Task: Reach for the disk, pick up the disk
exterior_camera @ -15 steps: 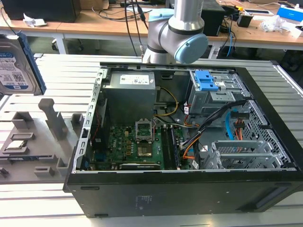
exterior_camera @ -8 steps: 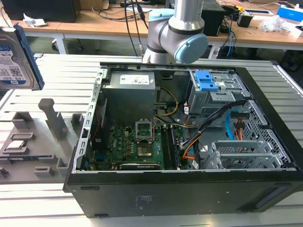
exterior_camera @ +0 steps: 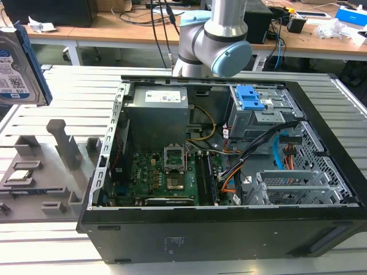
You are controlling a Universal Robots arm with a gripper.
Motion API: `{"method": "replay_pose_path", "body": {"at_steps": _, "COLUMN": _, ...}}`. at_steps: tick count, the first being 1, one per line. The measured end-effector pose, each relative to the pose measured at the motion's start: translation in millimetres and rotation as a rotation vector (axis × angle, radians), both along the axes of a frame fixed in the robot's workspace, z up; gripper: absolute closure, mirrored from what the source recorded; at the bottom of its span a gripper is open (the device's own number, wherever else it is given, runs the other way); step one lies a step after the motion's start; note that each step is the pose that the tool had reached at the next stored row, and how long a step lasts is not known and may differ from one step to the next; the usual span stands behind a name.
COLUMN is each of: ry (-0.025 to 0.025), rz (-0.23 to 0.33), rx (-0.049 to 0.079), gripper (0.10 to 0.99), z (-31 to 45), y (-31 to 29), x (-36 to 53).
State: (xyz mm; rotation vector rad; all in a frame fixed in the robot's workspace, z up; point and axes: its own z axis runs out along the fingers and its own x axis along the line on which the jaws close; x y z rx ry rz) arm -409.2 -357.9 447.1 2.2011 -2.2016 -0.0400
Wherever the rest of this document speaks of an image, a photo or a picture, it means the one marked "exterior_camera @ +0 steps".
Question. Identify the hard disk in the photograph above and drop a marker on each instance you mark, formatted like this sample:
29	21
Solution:
17	71

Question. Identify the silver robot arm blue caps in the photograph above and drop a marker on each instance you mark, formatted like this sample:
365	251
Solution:
220	28

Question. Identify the grey metal disk bay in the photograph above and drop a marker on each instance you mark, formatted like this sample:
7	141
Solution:
289	186

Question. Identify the CPU socket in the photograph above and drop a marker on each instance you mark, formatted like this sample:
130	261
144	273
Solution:
174	157

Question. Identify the grey power supply unit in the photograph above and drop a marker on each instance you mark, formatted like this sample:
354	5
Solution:
156	117

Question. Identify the square chipset heatsink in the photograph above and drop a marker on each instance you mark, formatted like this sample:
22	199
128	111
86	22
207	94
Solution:
175	183

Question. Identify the black RAM sticks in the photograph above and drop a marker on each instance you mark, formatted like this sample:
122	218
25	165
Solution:
208	180

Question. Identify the green motherboard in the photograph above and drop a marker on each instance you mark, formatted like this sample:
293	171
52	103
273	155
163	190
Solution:
149	177

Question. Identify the black graphics card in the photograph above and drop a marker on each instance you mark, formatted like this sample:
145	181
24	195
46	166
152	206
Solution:
169	201

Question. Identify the blue drive latch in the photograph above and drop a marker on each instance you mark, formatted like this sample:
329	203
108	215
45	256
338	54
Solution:
249	98

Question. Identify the grey metal drive cage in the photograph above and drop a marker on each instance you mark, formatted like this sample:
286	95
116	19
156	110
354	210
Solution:
258	121

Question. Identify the black PC case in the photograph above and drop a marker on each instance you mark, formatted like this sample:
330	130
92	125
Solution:
200	237

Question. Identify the wooden desk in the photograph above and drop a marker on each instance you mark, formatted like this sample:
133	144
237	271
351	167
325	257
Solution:
129	34

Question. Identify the grey parts rack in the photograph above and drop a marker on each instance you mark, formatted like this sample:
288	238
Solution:
57	183

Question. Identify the tall black box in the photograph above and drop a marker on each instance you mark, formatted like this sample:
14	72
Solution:
258	20

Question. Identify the silver CPU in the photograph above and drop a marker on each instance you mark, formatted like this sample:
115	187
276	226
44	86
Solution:
19	175

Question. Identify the black computer housing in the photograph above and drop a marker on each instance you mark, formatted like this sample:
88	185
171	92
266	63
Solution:
51	13

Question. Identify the crumpled white paper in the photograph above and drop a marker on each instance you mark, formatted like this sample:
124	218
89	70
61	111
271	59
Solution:
40	24

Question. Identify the clear plastic bag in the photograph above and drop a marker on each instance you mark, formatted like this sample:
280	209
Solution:
331	28

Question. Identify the blue and white carton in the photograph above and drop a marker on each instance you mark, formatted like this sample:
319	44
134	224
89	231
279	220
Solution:
351	15

